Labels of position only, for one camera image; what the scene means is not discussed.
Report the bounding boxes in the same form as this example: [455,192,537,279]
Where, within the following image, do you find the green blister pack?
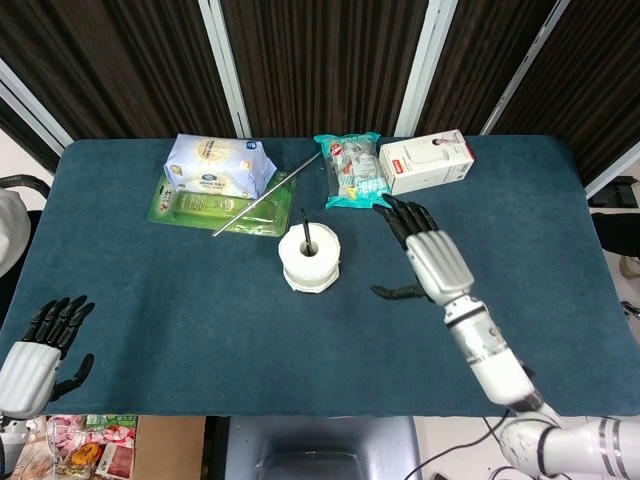
[146,172,298,238]

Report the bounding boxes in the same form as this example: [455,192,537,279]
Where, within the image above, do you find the dark teal table cloth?
[0,134,640,418]

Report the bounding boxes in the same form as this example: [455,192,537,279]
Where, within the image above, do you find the white and red carton box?
[378,129,476,197]

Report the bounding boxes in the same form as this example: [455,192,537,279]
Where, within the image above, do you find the black office chair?
[0,173,53,236]

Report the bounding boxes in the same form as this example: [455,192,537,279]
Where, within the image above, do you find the person in white clothing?
[0,187,28,279]

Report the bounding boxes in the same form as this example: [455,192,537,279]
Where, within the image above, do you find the silver metal straw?
[212,151,322,239]

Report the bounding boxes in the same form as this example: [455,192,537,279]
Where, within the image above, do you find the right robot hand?
[370,193,475,306]

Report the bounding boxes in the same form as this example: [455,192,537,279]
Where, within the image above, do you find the teal snack bag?
[313,131,396,210]

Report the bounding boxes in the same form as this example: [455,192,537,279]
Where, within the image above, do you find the black wire paper roll holder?
[299,207,343,295]

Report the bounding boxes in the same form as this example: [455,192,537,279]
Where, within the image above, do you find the white toilet paper roll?
[277,222,343,295]

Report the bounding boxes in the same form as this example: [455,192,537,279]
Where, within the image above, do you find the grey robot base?
[225,414,422,480]

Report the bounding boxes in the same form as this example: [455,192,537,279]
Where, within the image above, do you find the cardboard box with packets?
[19,413,207,480]

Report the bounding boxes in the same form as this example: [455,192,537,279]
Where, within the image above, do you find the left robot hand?
[0,294,96,420]

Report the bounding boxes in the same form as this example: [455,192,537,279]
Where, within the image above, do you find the black equipment by wall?
[587,175,640,210]

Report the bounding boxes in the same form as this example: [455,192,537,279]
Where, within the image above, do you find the pale blue tissue pack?
[163,133,279,200]

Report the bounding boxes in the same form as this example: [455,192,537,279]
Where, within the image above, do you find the black cable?
[399,416,521,480]

